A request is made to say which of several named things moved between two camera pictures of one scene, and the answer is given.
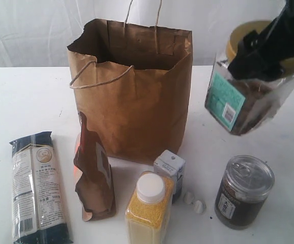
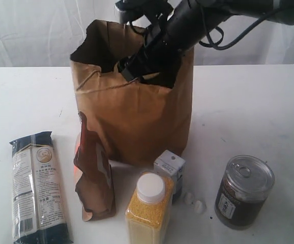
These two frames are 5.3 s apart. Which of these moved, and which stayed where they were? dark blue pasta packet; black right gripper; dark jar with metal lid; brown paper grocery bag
Moved: black right gripper
Stayed: brown paper grocery bag; dark jar with metal lid; dark blue pasta packet
